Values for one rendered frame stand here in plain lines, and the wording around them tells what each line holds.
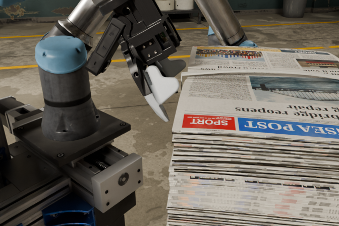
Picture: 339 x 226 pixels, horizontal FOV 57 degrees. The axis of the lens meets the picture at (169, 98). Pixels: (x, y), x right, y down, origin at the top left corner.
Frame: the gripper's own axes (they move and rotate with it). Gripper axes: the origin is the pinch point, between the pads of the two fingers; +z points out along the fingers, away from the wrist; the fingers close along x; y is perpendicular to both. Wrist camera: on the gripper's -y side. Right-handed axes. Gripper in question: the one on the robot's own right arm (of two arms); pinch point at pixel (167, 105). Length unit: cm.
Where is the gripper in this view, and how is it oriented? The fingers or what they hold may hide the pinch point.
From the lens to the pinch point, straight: 56.4
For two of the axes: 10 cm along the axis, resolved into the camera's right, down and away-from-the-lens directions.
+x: 1.5, -4.2, 9.0
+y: 8.6, -3.9, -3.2
